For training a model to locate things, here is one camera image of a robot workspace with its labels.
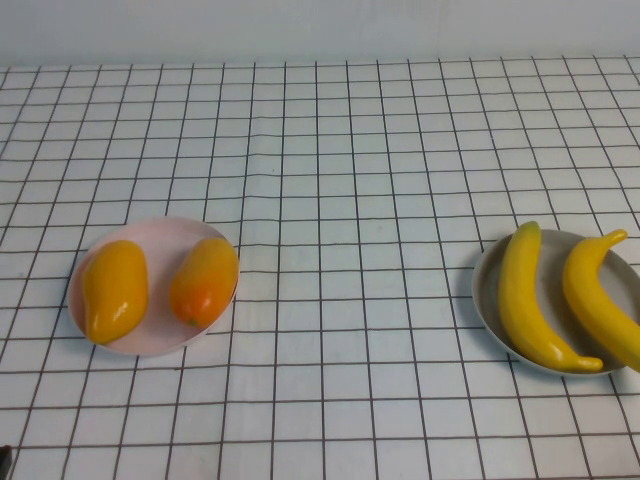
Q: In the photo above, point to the yellow banana with curved stem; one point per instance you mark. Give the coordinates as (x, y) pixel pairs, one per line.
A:
(520, 290)

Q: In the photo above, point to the plain yellow mango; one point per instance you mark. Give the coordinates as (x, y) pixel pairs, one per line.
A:
(115, 290)

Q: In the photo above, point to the pale pink round plate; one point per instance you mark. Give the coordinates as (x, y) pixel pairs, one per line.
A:
(157, 235)

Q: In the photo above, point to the yellow banana with straight stem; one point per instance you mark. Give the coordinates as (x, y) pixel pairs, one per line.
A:
(585, 295)

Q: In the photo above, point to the white black-grid tablecloth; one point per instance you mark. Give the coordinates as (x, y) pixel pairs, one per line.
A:
(350, 150)

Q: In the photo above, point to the grey round plate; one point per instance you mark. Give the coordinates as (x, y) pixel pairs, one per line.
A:
(552, 295)

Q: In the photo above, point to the yellow mango with orange blush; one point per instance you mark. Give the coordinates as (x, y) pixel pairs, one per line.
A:
(202, 285)

